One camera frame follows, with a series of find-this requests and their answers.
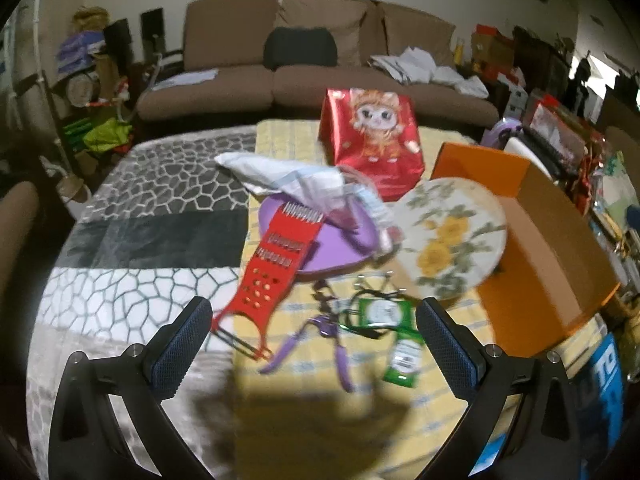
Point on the red cartoon gift bag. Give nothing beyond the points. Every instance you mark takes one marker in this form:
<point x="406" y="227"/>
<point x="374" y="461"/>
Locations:
<point x="370" y="160"/>

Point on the large black panel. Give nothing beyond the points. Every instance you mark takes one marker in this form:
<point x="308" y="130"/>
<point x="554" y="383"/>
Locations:
<point x="117" y="42"/>

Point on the pile of white clothes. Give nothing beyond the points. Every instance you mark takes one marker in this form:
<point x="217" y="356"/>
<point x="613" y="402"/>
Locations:
<point x="415" y="62"/>

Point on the brown pillow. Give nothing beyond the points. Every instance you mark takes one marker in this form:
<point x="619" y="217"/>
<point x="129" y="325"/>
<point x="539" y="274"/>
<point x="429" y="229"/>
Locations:
<point x="325" y="12"/>

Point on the red grater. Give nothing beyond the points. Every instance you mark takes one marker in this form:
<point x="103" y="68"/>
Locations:
<point x="270" y="270"/>

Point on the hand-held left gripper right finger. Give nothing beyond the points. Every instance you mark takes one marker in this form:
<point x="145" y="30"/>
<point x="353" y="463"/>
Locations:
<point x="447" y="347"/>

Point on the grey patterned blanket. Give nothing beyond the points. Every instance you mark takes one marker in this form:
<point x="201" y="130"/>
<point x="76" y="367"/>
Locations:
<point x="150" y="185"/>

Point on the round floral plate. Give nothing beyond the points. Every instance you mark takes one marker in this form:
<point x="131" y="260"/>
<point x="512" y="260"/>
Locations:
<point x="450" y="240"/>

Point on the brown chair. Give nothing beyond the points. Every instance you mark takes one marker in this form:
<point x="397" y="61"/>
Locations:
<point x="17" y="230"/>

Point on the green cloth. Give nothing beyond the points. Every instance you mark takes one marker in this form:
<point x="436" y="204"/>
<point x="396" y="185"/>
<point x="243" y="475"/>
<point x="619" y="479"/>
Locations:
<point x="107" y="137"/>

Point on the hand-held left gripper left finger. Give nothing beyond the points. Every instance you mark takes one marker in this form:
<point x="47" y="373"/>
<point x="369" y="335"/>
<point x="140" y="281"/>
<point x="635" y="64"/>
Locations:
<point x="182" y="347"/>

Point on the white paper sheet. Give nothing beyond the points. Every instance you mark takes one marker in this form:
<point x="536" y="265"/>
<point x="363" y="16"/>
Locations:
<point x="185" y="79"/>

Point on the small black panel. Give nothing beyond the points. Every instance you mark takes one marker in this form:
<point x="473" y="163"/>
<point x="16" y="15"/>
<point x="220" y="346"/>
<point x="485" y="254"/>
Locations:
<point x="152" y="25"/>

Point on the blue printed box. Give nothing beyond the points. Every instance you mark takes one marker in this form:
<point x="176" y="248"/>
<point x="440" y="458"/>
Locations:
<point x="600" y="395"/>

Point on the yellow checkered tablecloth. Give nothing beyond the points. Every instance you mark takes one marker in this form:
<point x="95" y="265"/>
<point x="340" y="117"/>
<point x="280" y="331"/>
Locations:
<point x="300" y="410"/>

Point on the purple round appliance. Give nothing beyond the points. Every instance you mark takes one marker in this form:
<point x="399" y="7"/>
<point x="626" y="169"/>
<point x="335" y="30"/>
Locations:
<point x="497" y="130"/>

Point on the black cushion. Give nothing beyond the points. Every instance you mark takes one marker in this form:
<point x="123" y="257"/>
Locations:
<point x="300" y="49"/>

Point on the white plastic bag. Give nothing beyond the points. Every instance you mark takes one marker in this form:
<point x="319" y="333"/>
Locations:
<point x="280" y="172"/>

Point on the yellow bottle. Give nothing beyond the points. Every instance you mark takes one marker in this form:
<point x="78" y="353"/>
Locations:
<point x="458" y="52"/>

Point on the brown sofa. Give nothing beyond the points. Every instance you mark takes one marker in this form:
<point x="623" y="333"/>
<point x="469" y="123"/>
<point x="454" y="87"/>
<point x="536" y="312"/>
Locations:
<point x="300" y="85"/>

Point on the purple plate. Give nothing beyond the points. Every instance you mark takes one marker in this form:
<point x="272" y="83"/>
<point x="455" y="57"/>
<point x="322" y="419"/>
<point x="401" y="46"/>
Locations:
<point x="330" y="255"/>

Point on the green packet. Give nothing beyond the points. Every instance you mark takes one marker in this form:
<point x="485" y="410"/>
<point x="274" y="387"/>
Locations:
<point x="380" y="310"/>
<point x="405" y="360"/>

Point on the purple blue fabric pile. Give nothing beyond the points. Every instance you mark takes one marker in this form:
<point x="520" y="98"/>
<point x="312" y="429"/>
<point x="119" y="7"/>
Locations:
<point x="80" y="52"/>

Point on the yellow stuffed item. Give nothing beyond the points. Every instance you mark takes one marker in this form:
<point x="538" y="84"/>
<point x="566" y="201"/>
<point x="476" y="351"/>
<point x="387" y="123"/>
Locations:
<point x="90" y="17"/>

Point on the orange cardboard box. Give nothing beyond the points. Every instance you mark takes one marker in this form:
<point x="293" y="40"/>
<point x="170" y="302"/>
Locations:
<point x="540" y="270"/>

